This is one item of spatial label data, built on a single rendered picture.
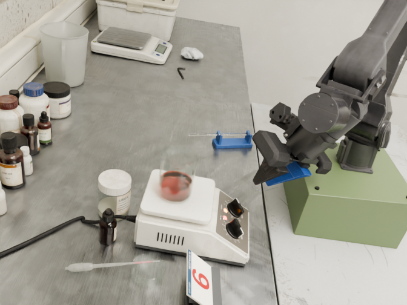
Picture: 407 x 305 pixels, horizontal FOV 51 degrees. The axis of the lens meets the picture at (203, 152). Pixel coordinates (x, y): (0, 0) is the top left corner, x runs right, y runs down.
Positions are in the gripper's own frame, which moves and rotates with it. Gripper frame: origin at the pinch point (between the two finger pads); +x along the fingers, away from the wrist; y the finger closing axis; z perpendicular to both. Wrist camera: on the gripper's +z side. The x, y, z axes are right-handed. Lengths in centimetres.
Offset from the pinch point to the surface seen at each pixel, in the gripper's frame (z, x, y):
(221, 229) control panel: -4.9, 10.7, 6.9
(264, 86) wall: 90, 32, -110
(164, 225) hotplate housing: -1.3, 14.9, 15.0
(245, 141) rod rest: 22.2, 13.2, -22.9
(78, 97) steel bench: 54, 37, 3
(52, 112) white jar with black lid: 44, 36, 13
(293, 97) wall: 81, 27, -123
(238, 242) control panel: -7.6, 10.7, 4.3
